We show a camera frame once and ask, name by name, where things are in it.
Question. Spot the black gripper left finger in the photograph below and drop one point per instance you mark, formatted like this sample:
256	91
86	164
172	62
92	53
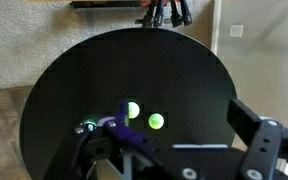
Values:
130	137

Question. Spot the white wall outlet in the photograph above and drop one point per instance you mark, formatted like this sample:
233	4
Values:
236	30

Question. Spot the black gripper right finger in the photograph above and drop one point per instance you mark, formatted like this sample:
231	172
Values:
260	146

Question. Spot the green tennis ball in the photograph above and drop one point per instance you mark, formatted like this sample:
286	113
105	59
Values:
156	121
134	110

